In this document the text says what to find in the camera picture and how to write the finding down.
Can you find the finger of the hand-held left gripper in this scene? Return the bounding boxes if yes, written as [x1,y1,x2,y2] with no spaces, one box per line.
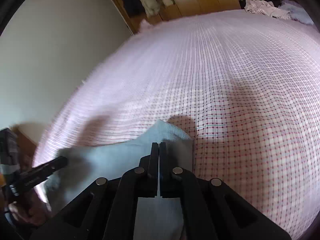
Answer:
[32,156,69,181]

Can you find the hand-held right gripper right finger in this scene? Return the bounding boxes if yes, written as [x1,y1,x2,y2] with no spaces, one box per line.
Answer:
[159,142,292,240]

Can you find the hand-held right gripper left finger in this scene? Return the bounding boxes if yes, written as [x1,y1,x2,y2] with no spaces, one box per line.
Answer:
[29,142,160,240]

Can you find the light blue pants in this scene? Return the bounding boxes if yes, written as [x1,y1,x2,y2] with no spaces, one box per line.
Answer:
[45,119,194,240]

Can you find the bed with checked pink sheet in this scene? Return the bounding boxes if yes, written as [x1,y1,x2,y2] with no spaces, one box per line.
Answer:
[32,9,320,240]

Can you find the hanging dark jacket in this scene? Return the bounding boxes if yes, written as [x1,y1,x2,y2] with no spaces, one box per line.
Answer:
[121,0,146,18]

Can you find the crumpled pink clothes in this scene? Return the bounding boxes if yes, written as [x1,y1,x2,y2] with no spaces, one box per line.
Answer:
[244,0,292,20]

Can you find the purple frilled pillow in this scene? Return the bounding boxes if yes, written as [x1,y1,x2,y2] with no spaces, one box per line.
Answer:
[280,0,314,26]

